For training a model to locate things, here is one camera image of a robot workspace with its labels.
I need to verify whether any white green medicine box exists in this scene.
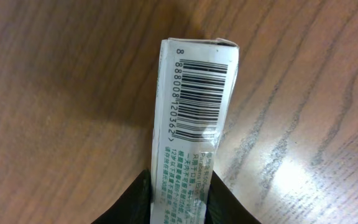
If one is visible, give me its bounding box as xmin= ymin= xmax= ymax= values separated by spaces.
xmin=150 ymin=38 xmax=239 ymax=224

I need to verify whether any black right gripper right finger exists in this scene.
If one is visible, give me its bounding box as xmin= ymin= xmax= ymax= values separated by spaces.
xmin=204 ymin=171 xmax=260 ymax=224

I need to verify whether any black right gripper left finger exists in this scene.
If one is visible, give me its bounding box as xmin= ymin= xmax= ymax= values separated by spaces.
xmin=92 ymin=169 xmax=152 ymax=224

